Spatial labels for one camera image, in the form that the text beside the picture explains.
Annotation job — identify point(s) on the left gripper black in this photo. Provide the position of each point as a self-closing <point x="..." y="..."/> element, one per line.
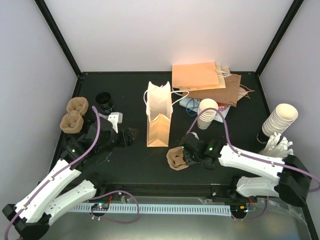
<point x="124" y="143"/>

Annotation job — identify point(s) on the brown pulp cup carrier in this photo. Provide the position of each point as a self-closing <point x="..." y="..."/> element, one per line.
<point x="175" y="159"/>

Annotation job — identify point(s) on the orange paper bag white handles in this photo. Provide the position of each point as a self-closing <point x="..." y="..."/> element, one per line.
<point x="159" y="102"/>

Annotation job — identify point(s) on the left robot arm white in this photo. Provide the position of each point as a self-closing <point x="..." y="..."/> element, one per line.
<point x="32" y="216"/>

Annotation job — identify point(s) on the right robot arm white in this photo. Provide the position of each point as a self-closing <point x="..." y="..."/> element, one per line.
<point x="281" y="177"/>

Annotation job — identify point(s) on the white paper cup stack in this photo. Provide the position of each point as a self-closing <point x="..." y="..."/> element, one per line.
<point x="206" y="113"/>

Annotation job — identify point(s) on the light blue paper bag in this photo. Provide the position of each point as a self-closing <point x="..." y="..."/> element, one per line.
<point x="191" y="105"/>

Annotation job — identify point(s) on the black paper cup stack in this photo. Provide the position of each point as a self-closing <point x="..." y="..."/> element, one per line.
<point x="105" y="102"/>

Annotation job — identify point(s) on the checkered paper bag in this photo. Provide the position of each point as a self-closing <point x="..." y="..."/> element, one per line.
<point x="224" y="109"/>

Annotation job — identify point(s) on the brown kraft paper bag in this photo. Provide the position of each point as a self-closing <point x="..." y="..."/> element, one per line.
<point x="229" y="95"/>

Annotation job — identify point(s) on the pulp cup carrier stack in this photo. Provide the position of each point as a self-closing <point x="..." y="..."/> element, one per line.
<point x="72" y="122"/>

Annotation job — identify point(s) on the orange paper bag stack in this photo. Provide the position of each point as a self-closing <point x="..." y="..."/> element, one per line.
<point x="199" y="76"/>

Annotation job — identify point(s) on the tall white cup stack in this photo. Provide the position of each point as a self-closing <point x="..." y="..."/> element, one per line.
<point x="278" y="121"/>

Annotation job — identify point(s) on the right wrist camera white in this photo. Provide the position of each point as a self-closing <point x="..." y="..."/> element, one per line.
<point x="195" y="135"/>

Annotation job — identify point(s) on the blue slotted cable duct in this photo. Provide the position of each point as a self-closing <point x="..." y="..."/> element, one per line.
<point x="156" y="209"/>

